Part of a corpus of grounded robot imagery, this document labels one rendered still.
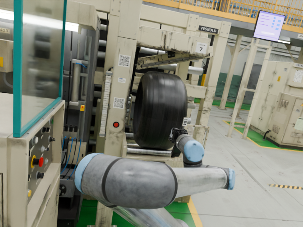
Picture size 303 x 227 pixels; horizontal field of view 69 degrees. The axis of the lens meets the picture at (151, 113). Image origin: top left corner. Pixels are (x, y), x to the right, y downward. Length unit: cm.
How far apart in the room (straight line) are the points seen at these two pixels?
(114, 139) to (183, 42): 93
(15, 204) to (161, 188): 51
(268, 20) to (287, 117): 220
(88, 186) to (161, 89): 95
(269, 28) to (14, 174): 538
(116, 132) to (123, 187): 110
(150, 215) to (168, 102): 81
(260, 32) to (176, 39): 383
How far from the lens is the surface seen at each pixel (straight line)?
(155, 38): 179
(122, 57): 150
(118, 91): 152
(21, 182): 83
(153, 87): 142
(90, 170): 59
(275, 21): 571
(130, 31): 151
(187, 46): 186
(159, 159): 162
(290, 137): 611
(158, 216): 80
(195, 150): 101
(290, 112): 589
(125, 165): 54
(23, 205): 87
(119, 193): 53
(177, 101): 142
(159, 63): 194
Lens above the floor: 156
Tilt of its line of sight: 14 degrees down
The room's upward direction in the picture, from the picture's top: 10 degrees clockwise
